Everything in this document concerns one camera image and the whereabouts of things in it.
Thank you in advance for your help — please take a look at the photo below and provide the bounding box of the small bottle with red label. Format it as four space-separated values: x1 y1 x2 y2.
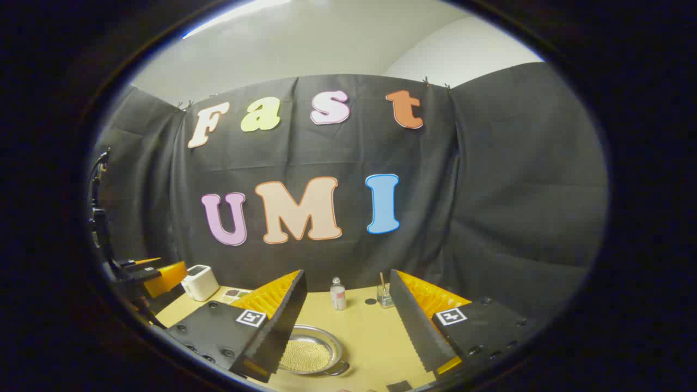
330 277 347 311

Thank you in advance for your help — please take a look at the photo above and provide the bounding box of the white toaster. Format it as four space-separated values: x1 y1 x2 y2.
181 265 220 302

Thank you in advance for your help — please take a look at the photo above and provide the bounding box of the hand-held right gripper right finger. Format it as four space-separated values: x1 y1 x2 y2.
389 268 531 376

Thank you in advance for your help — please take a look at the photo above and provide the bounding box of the large pile of soybeans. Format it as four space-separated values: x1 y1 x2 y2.
280 339 333 373

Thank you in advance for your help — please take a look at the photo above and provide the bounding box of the steel pot with black handles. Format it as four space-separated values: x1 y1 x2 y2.
278 324 351 377

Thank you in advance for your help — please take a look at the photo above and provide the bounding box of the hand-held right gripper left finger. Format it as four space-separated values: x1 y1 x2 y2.
163 269 308 383

